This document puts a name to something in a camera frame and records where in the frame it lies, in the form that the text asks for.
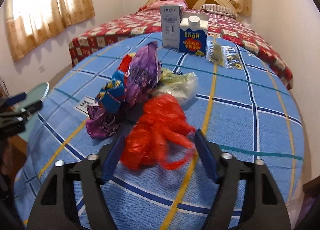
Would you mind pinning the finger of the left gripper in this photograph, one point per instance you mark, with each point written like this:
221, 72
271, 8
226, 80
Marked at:
16, 99
24, 112

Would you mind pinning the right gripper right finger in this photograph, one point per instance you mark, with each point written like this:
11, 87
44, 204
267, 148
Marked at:
247, 197

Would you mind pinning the orange and blue wrapper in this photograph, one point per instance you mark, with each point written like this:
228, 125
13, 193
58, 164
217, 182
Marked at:
113, 93

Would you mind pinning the red plastic bag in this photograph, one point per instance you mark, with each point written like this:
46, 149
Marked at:
162, 122

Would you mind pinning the pale yellow plastic bag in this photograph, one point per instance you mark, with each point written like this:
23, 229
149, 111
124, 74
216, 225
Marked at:
183, 87

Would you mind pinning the brown wooden furniture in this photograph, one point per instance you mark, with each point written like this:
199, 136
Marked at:
13, 156

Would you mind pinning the left beige curtain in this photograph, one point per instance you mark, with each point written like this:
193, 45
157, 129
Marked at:
30, 23

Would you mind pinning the purple snack wrapper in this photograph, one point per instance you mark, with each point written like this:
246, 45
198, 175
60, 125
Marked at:
144, 74

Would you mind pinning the small clear snack packet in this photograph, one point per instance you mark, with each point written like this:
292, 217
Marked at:
214, 53

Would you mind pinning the pink pillow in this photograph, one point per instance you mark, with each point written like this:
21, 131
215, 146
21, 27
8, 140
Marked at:
157, 5

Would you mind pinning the red patchwork bedspread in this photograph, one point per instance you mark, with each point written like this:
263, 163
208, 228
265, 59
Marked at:
147, 20

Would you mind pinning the blue Look drink carton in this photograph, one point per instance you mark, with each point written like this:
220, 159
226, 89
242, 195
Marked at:
193, 34

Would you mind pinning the tall white milk carton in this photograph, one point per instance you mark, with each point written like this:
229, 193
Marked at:
171, 16

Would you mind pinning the striped pillow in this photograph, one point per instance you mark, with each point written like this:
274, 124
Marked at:
220, 10

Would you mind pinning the wall power outlet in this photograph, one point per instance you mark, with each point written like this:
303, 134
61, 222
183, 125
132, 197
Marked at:
41, 69

